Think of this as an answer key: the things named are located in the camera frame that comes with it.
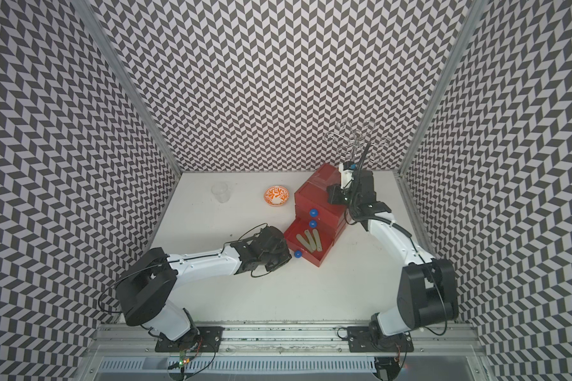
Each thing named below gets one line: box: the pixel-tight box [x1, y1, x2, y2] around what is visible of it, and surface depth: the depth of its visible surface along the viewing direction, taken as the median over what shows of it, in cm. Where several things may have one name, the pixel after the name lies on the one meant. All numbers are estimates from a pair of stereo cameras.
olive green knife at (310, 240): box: [304, 229, 317, 251], surface depth 96 cm
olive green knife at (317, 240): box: [312, 228, 323, 253], surface depth 96 cm
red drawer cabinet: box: [283, 162, 349, 261], surface depth 88 cm
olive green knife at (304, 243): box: [296, 234, 314, 253], surface depth 96 cm
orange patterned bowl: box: [263, 184, 290, 208], surface depth 108 cm
